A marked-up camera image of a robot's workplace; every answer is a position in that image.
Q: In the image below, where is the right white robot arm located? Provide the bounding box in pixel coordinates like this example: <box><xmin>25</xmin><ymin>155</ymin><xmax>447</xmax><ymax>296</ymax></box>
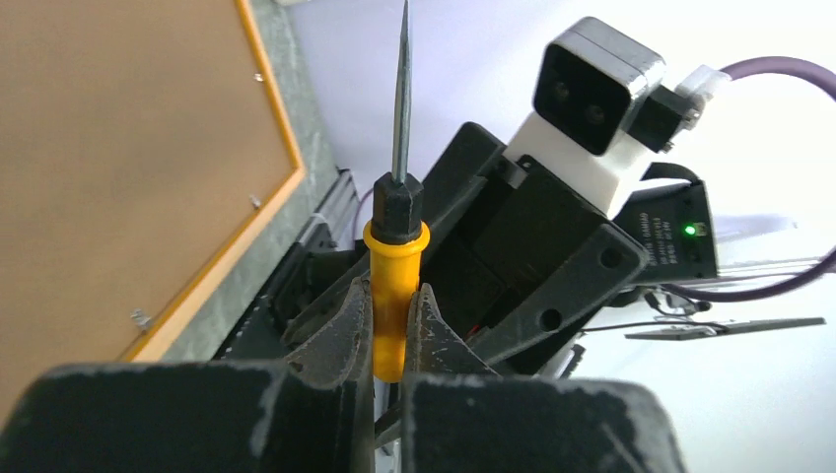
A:
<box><xmin>421</xmin><ymin>122</ymin><xmax>717</xmax><ymax>374</ymax></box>

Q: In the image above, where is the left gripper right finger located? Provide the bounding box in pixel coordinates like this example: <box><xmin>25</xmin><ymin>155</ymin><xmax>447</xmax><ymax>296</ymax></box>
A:
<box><xmin>399</xmin><ymin>284</ymin><xmax>686</xmax><ymax>472</ymax></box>

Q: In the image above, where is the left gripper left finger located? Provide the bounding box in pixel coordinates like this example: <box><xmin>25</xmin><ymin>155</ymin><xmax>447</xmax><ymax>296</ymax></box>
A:
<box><xmin>1</xmin><ymin>278</ymin><xmax>375</xmax><ymax>472</ymax></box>

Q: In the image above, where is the orange picture frame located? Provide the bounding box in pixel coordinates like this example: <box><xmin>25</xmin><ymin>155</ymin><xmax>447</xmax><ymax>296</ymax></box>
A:
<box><xmin>1</xmin><ymin>1</ymin><xmax>305</xmax><ymax>417</ymax></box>

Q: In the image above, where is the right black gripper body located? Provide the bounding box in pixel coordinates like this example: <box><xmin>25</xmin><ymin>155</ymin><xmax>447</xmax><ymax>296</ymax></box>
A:
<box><xmin>280</xmin><ymin>121</ymin><xmax>651</xmax><ymax>376</ymax></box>

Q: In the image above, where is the yellow handled screwdriver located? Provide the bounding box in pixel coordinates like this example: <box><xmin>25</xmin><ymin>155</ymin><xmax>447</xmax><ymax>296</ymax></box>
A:
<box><xmin>364</xmin><ymin>1</ymin><xmax>430</xmax><ymax>383</ymax></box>

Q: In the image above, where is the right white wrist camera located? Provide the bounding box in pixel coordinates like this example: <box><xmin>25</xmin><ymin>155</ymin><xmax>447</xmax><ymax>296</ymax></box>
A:
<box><xmin>504</xmin><ymin>17</ymin><xmax>699</xmax><ymax>219</ymax></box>

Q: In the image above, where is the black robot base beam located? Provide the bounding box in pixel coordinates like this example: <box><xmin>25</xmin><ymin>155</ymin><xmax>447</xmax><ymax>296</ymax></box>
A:
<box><xmin>213</xmin><ymin>169</ymin><xmax>362</xmax><ymax>361</ymax></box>

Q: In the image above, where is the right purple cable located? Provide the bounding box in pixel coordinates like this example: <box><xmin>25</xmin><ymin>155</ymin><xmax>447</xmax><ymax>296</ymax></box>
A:
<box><xmin>660</xmin><ymin>55</ymin><xmax>836</xmax><ymax>304</ymax></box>

